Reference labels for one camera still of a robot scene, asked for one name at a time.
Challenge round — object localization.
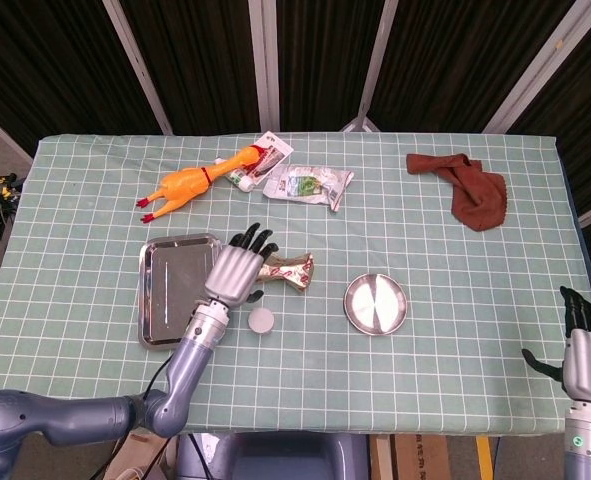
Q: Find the small white round lid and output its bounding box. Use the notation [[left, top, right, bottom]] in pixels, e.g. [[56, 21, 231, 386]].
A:
[[248, 308, 277, 335]]

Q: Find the white green tube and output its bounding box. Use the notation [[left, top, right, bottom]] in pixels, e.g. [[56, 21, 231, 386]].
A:
[[213, 157, 254, 194]]

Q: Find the white green snack bag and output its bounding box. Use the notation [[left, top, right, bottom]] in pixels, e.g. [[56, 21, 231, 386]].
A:
[[262, 163, 355, 214]]

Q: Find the orange rubber chicken toy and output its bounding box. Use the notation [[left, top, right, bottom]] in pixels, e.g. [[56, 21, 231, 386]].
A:
[[135, 143, 261, 225]]

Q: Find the green checked tablecloth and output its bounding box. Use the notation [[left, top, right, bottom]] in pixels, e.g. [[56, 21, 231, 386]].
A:
[[0, 132, 591, 441]]

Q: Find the brown cloth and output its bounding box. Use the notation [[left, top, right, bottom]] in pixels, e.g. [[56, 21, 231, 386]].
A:
[[406, 152, 508, 233]]

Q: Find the crinkled snack wrapper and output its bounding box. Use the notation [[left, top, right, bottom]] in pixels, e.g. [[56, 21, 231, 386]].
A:
[[257, 252, 317, 296]]

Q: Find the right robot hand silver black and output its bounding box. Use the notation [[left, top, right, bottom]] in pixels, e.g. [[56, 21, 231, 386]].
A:
[[521, 285, 591, 406]]

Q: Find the round steel plate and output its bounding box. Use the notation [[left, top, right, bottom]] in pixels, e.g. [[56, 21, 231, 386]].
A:
[[343, 272, 409, 337]]

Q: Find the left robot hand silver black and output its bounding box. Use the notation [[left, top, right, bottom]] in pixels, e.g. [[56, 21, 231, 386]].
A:
[[203, 222, 280, 307]]

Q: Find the bundle of cables and plugs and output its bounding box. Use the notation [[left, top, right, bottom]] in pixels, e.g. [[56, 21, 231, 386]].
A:
[[0, 172, 26, 204]]

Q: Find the white red flat packet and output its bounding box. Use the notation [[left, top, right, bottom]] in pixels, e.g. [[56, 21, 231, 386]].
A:
[[244, 130, 295, 184]]

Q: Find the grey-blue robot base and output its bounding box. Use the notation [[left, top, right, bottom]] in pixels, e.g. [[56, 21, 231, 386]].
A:
[[174, 432, 371, 480]]

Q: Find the rectangular steel tray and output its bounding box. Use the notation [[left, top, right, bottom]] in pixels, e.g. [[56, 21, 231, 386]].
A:
[[137, 232, 226, 351]]

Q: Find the light cardboard box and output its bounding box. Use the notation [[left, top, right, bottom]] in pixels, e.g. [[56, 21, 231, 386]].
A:
[[105, 432, 174, 480]]

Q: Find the brown printed cardboard box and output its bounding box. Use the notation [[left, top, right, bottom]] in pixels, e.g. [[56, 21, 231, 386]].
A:
[[369, 433, 451, 480]]

